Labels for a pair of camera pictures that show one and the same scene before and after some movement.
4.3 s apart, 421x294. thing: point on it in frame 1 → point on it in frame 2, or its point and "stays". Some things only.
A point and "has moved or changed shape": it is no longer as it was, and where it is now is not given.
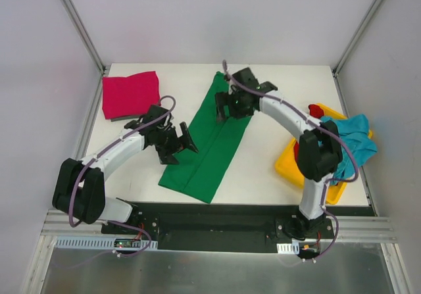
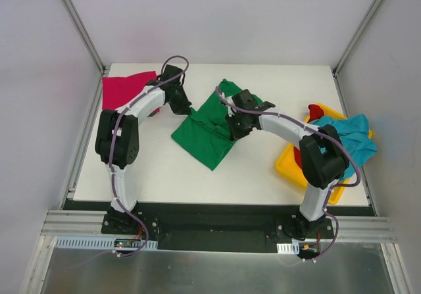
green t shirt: [201, 173] has moved or changed shape
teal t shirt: [354, 129] stays
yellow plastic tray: [287, 165] stays
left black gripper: [174, 143] → [181, 102]
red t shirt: [316, 111] stays
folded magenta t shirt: [133, 95] stays
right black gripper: [227, 101] → [237, 129]
